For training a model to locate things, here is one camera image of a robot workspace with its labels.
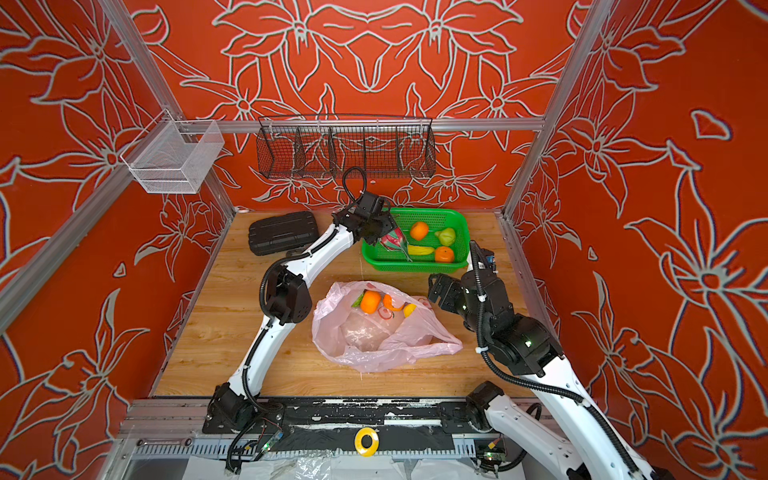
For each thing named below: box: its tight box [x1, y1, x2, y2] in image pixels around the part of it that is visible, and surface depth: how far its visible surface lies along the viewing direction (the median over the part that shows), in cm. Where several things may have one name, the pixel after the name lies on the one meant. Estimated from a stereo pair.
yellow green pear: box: [434, 227, 456, 247], surface depth 106 cm
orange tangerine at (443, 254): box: [435, 246, 454, 263], surface depth 102 cm
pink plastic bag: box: [312, 281, 463, 372], surface depth 77 cm
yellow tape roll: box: [354, 427, 379, 457], surface depth 70 cm
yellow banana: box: [408, 245, 435, 255], surface depth 106 cm
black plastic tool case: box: [248, 211, 319, 256], surface depth 108 cm
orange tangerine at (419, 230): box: [410, 221, 429, 241], surface depth 108 cm
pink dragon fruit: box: [380, 227, 413, 262], surface depth 97 cm
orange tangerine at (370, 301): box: [360, 290, 381, 314], surface depth 91 cm
